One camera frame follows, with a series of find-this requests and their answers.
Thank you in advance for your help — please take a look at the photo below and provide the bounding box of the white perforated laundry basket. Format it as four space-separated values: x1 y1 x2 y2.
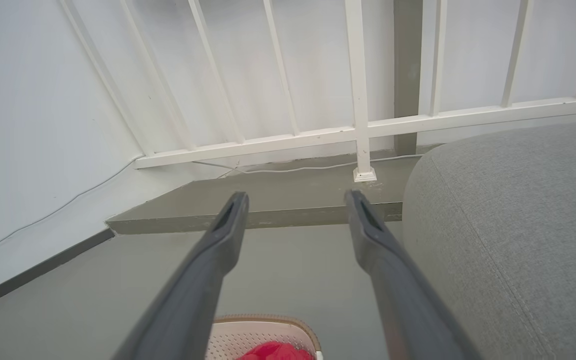
205 314 324 360

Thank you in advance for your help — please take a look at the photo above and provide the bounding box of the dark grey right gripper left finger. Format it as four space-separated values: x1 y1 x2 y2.
110 191 250 360

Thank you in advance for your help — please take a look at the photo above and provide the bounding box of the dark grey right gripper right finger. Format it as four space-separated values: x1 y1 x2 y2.
344 189 484 360

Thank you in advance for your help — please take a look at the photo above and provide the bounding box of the grey fabric sofa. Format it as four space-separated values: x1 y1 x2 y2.
401 119 576 360

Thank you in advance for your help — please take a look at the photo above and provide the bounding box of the white metal railing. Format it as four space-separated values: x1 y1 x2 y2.
58 0 576 184

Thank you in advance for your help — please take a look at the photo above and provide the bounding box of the light grey wall cable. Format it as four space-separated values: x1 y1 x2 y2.
0 152 425 259

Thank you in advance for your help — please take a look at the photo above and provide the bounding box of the red white jersey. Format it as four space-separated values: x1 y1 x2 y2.
235 341 315 360

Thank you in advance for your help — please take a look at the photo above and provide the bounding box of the black baseboard strip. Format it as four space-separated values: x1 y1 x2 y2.
0 227 117 315

